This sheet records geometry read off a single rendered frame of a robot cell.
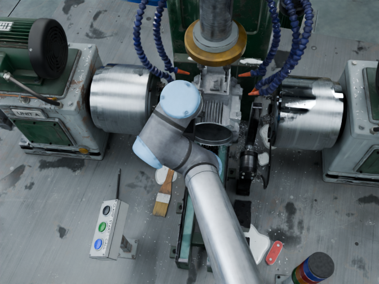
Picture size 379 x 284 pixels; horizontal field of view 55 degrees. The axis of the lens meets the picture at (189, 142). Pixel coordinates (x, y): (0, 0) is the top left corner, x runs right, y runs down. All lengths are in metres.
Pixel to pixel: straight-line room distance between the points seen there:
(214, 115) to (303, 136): 0.29
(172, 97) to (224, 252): 0.36
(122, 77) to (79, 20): 0.85
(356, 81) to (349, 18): 2.03
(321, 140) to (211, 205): 0.55
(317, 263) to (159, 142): 0.46
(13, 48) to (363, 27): 2.64
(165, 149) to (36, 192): 0.79
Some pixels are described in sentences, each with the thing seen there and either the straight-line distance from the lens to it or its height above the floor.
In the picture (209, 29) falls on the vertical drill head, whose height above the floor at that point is 1.40.
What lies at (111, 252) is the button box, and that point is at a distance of 1.09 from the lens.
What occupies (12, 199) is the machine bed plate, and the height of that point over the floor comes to 0.80.
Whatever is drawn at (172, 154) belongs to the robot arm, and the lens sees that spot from 0.88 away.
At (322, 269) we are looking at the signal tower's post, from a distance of 0.93.
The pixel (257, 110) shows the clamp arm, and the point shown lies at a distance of 1.05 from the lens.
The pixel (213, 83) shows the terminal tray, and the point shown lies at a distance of 1.24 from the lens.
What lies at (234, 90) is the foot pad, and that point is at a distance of 1.29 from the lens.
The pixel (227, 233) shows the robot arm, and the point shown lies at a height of 1.38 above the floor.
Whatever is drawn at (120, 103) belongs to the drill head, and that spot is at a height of 1.13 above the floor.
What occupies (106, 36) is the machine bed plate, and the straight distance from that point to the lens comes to 1.92.
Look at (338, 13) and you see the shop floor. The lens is 3.31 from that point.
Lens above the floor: 2.10
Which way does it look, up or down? 61 degrees down
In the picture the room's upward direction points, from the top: 6 degrees counter-clockwise
